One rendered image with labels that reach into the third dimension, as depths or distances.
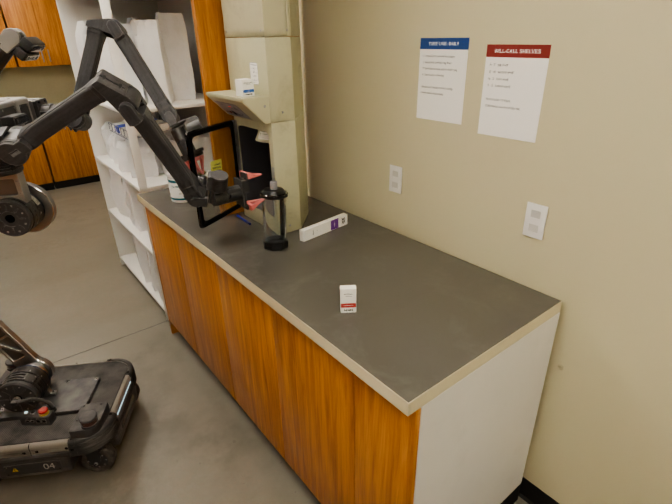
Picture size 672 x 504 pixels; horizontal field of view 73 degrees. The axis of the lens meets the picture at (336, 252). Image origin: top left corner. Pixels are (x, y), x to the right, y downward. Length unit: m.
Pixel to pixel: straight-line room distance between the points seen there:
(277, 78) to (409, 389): 1.23
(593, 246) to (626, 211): 0.14
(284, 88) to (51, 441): 1.70
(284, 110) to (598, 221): 1.16
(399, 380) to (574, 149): 0.83
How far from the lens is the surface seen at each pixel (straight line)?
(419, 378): 1.19
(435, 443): 1.34
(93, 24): 2.16
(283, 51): 1.86
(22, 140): 1.65
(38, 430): 2.40
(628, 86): 1.45
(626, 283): 1.55
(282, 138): 1.88
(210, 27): 2.13
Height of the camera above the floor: 1.72
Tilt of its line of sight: 26 degrees down
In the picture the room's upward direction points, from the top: 1 degrees counter-clockwise
